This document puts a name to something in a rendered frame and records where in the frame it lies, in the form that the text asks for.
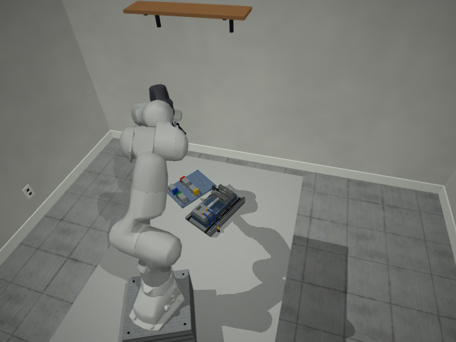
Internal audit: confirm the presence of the grey metal blank with blue end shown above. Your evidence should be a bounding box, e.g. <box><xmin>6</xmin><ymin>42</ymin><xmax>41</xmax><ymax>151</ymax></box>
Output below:
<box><xmin>168</xmin><ymin>184</ymin><xmax>178</xmax><ymax>195</ymax></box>

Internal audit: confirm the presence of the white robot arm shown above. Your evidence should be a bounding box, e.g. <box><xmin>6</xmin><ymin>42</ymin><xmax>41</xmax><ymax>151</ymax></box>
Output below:
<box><xmin>109</xmin><ymin>84</ymin><xmax>189</xmax><ymax>332</ymax></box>

